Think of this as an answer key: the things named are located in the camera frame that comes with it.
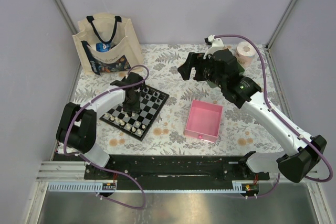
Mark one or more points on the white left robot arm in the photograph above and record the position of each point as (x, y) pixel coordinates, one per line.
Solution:
(78, 124)

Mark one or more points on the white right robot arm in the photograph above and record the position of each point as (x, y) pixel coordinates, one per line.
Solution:
(300, 150)

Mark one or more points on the pink plastic tray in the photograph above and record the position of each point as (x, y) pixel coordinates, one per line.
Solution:
(204, 121)

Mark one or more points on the blue white packet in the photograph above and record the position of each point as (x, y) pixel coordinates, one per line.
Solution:
(102, 47)

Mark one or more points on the cream canvas tote bag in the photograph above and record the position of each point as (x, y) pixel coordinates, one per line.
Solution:
(107, 43)

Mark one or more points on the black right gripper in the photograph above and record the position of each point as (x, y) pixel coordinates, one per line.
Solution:
(185, 70)

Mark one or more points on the floral table cloth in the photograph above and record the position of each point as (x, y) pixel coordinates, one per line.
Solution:
(239, 132)

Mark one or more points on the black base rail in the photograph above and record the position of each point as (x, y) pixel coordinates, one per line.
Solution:
(182, 169)

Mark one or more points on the green plastic tray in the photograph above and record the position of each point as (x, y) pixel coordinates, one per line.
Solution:
(222, 68)

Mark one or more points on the toilet paper roll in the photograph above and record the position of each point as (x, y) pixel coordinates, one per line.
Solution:
(245, 53)

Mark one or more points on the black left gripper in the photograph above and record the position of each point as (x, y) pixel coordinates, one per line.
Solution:
(135, 108)

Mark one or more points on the black white chess board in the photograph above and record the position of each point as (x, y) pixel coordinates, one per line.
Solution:
(138, 124)

